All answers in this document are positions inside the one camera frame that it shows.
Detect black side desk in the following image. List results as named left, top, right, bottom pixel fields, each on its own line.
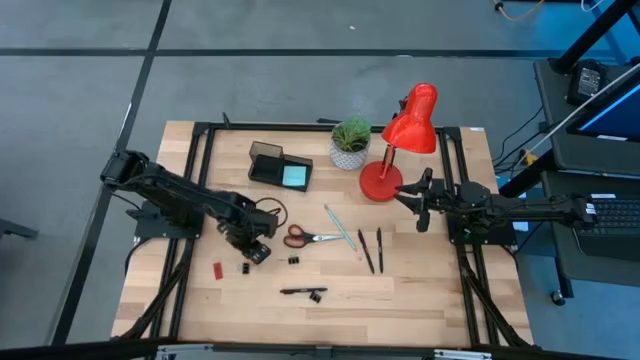
left=533, top=58, right=640, bottom=301

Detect red desk lamp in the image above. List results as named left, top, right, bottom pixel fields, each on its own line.
left=358, top=82, right=439, bottom=203

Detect black mesh desk organizer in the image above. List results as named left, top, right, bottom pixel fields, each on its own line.
left=247, top=140, right=314, bottom=193

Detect orange floor cable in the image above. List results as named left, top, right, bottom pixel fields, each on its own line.
left=492, top=0, right=546, bottom=22

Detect black power adapter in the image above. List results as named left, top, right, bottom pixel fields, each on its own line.
left=567, top=59, right=609, bottom=104

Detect monitor with blue screen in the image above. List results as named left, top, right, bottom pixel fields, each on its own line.
left=567, top=79, right=640, bottom=144

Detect black pen with white print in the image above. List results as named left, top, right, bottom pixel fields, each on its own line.
left=279, top=286, right=329, bottom=296

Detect black upright pole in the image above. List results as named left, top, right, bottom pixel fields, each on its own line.
left=548, top=0, right=640, bottom=75

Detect black rig crossbar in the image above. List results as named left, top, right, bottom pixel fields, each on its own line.
left=0, top=337, right=640, bottom=360

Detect white cable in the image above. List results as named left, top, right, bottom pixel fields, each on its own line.
left=524, top=63, right=640, bottom=162

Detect red-handled scissors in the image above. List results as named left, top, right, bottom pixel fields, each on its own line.
left=282, top=223, right=345, bottom=250

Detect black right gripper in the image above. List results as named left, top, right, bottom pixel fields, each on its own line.
left=394, top=167, right=459, bottom=234

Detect potted plant in patterned pot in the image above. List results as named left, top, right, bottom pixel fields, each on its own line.
left=329, top=115, right=373, bottom=171

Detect black laptop keyboard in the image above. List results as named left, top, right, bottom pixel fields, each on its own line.
left=562, top=192, right=640, bottom=261

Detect teal pencil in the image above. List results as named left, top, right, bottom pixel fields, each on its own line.
left=323, top=203, right=358, bottom=252

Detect black aluminium table frame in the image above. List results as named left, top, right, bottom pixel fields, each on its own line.
left=114, top=118, right=534, bottom=351

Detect teal sticky note pad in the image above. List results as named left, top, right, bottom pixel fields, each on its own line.
left=281, top=165, right=308, bottom=188

